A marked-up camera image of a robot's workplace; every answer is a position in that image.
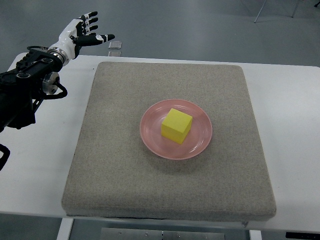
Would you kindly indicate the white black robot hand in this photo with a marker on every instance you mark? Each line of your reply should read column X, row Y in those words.
column 80, row 32

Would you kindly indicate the yellow foam block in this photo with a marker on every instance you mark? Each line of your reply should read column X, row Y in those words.
column 176, row 126

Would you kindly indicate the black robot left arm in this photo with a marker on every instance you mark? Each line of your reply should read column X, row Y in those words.
column 34, row 79

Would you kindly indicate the pink plate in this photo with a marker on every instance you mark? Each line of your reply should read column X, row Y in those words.
column 196, row 141

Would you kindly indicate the clear floor socket cover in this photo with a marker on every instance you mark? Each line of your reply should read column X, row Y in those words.
column 115, row 45

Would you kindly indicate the beige square foam mat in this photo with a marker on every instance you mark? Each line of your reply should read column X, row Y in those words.
column 113, row 173

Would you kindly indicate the white table leg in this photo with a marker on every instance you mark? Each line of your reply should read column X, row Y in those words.
column 65, row 229

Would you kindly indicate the metal chair legs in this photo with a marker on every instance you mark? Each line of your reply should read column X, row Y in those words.
column 282, row 8

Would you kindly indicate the black label strip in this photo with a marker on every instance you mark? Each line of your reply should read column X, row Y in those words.
column 302, row 236

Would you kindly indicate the grey metal base plate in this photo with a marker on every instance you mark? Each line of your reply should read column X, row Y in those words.
column 148, row 234

